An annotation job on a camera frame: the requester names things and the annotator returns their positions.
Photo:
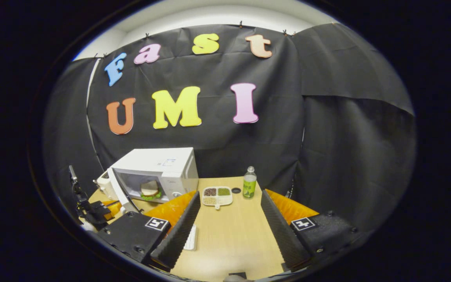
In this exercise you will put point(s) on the white microwave oven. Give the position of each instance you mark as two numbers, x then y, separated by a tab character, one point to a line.
155	158

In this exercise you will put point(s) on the black backdrop cloth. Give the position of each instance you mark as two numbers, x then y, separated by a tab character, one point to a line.
327	137

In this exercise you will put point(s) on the small black round lid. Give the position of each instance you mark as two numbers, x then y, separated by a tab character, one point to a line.
236	190

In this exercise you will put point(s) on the white food container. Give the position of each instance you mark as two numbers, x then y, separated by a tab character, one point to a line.
191	239

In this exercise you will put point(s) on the white toaster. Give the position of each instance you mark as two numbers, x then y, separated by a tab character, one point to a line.
104	184

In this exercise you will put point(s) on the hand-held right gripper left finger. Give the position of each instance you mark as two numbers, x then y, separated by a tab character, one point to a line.
178	235

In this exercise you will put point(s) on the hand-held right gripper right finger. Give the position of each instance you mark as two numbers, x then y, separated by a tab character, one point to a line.
280	235

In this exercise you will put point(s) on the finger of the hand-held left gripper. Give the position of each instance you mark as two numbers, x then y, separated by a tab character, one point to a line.
112	208

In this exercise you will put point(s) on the sandwich with lettuce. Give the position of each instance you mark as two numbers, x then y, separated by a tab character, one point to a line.
150	188

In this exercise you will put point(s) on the green label drink bottle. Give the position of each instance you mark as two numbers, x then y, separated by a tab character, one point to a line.
249	188

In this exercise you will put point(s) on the white divided snack plate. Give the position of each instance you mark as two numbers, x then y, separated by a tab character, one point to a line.
217	196

